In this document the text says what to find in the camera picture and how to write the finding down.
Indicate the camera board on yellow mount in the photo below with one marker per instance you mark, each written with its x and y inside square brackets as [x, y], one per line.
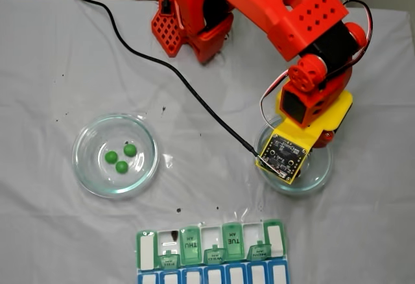
[282, 154]

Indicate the weekly pill organizer box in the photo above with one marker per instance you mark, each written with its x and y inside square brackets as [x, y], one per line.
[233, 242]

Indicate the green round pill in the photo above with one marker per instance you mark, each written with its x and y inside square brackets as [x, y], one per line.
[111, 157]
[122, 167]
[130, 150]

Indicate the clear glass bowl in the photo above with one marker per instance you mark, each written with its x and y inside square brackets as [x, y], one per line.
[319, 177]
[94, 173]

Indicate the white tablecloth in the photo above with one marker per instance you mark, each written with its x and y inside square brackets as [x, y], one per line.
[48, 70]

